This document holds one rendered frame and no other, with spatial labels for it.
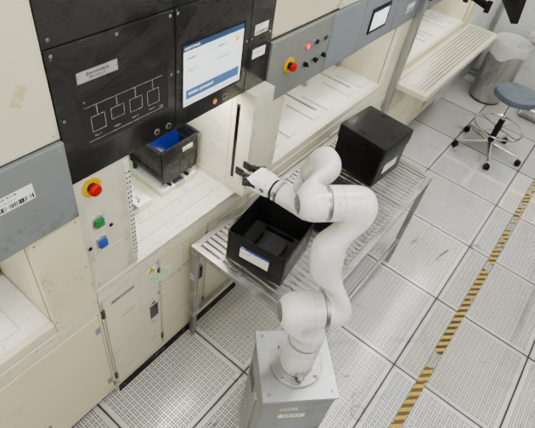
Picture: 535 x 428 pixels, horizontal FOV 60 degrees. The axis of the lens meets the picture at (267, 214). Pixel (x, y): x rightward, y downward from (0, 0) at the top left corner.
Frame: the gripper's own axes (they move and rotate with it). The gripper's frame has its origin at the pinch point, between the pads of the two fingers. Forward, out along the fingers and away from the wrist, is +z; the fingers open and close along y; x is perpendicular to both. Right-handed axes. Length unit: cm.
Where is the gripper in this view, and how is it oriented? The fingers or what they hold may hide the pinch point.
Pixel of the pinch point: (243, 168)
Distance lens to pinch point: 179.7
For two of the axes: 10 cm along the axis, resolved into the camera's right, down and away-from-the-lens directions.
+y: 6.1, -5.1, 6.1
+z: -7.8, -5.2, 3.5
